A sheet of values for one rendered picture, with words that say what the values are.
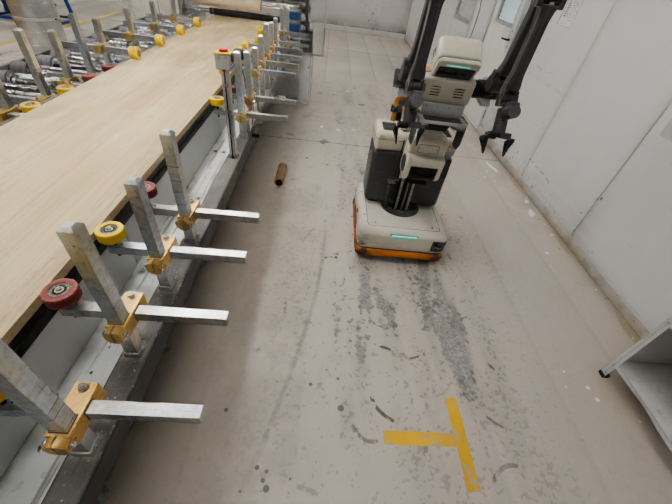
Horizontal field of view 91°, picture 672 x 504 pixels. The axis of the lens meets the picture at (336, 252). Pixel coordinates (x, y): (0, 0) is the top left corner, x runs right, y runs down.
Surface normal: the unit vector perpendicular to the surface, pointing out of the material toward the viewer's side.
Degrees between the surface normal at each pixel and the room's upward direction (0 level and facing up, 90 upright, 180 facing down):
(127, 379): 0
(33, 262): 0
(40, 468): 0
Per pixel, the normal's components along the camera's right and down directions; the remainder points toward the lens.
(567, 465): 0.11, -0.74
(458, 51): 0.07, -0.09
